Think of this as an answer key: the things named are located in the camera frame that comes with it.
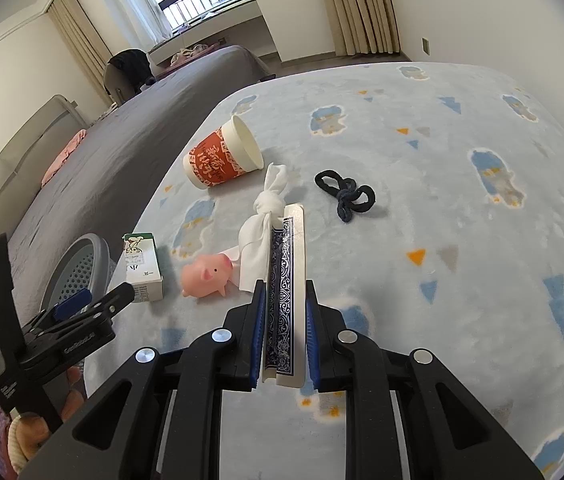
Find grey upholstered headboard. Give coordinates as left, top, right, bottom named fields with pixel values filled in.
left=0, top=94, right=88, bottom=236

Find pink clothes on sill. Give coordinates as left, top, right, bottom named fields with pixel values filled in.
left=170, top=44, right=209, bottom=66

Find black knotted hair tie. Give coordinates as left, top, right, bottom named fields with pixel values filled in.
left=313, top=168, right=377, bottom=224

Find playing card box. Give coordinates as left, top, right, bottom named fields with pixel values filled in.
left=262, top=204, right=307, bottom=389

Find white knotted tissue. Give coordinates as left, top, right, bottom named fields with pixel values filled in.
left=239, top=164, right=288, bottom=292

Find wall socket plate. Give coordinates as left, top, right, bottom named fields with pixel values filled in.
left=421, top=37, right=431, bottom=55

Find beige left curtain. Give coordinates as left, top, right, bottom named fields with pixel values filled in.
left=47, top=0, right=112, bottom=106

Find beige curtain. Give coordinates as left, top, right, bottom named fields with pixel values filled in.
left=47, top=0, right=112, bottom=106
left=324, top=0, right=401, bottom=56

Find chair with black jacket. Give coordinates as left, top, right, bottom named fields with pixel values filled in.
left=104, top=49, right=156, bottom=106

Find pink rubber pig toy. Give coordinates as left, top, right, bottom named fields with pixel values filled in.
left=180, top=252, right=237, bottom=298

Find light blue patterned rug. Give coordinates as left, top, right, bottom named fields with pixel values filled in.
left=85, top=63, right=564, bottom=479

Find beige right curtain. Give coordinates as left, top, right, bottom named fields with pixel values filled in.
left=324, top=0, right=401, bottom=56

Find grey perforated trash basket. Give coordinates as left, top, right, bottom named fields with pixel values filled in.
left=40, top=233, right=114, bottom=310

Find bed with grey sheet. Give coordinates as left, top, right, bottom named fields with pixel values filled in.
left=8, top=46, right=270, bottom=323

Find person's left hand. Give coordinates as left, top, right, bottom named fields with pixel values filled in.
left=4, top=366, right=84, bottom=479

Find green white medicine box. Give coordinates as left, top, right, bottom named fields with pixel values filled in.
left=122, top=233, right=163, bottom=302

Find red white paper cup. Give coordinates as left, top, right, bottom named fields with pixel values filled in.
left=183, top=115, right=265, bottom=188

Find pink pillow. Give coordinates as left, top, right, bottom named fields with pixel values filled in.
left=41, top=129, right=88, bottom=188

